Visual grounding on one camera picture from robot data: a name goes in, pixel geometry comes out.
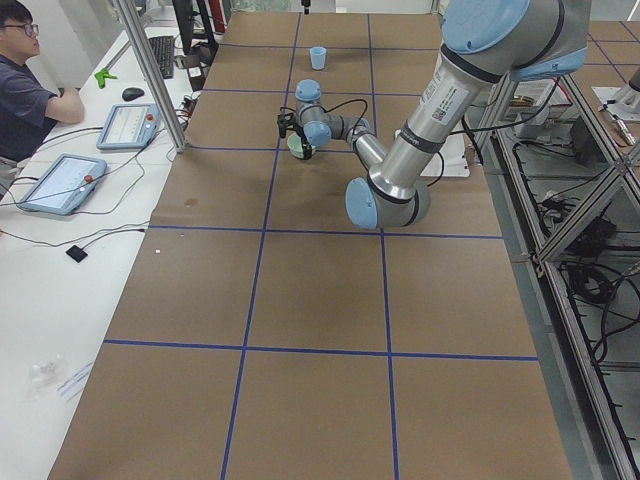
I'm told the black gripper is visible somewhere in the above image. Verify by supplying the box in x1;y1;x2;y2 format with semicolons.
294;120;313;160

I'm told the pale green ceramic bowl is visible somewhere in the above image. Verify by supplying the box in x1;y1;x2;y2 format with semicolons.
287;133;316;160

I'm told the light blue plastic cup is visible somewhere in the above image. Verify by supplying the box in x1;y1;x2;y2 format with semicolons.
309;46;327;71

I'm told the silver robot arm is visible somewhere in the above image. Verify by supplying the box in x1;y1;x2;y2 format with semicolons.
280;0;591;229

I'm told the black keyboard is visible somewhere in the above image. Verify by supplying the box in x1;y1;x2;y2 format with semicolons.
148;35;174;79

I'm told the upper blue teach pendant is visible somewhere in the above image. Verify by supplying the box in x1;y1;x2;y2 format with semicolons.
96;103;160;151

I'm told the blue teach pendant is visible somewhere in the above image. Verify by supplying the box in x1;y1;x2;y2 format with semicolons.
96;103;160;151
17;154;107;216

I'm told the black computer mouse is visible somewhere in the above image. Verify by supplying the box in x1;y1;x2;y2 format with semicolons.
121;87;145;102

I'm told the black computer monitor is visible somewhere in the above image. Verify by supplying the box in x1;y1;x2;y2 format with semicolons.
171;0;208;55

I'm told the lower blue teach pendant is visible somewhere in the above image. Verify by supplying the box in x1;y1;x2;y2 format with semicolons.
17;154;107;216

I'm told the seated person dark shirt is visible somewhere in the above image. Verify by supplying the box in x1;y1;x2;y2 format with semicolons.
1;1;85;162

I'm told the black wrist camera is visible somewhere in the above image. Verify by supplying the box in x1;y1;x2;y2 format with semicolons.
277;112;299;139

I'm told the aluminium frame post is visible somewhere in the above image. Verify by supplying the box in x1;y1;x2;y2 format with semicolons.
114;0;186;154

